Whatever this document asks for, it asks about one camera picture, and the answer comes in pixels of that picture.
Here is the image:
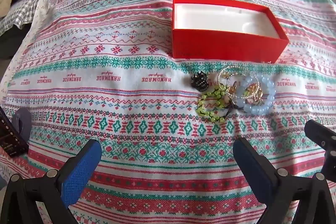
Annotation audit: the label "black hair claw clip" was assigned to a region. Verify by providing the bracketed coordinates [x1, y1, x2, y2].
[191, 72, 209, 89]

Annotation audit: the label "black patterned box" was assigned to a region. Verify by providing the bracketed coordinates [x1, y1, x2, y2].
[0, 108, 29, 159]

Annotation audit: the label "checked bed sheet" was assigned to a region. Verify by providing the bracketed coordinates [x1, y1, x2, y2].
[0, 0, 51, 31]

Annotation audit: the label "patterned knit-print blanket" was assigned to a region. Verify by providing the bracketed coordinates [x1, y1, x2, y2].
[0, 0, 336, 224]

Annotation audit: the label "green beaded bracelet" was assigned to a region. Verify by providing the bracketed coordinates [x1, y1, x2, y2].
[197, 88, 232, 123]

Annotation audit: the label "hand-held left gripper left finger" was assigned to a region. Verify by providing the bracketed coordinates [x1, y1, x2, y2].
[5, 139, 102, 224]

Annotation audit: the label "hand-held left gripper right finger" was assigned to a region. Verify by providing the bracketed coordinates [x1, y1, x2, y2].
[233, 137, 332, 224]

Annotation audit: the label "red cardboard box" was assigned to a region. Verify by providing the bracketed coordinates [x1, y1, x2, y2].
[172, 0, 290, 64]

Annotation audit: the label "grey-blue round object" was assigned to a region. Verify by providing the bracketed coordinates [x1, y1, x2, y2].
[13, 108, 32, 142]

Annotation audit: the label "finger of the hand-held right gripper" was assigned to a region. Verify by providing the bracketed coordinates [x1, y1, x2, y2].
[304, 120, 336, 180]

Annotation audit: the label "light blue beaded bracelet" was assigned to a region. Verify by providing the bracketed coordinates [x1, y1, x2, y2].
[237, 74, 261, 110]
[244, 73, 275, 116]

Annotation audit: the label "clear crystal beaded bracelet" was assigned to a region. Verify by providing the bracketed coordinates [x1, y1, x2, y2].
[218, 66, 250, 88]

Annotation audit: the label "gold hoop earrings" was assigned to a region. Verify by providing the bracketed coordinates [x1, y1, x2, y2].
[247, 84, 264, 105]

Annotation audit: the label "silver twisted bangle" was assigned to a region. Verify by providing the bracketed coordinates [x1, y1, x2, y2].
[228, 74, 256, 99]

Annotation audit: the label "gold earring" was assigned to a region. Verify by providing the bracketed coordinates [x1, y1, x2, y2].
[227, 81, 240, 93]

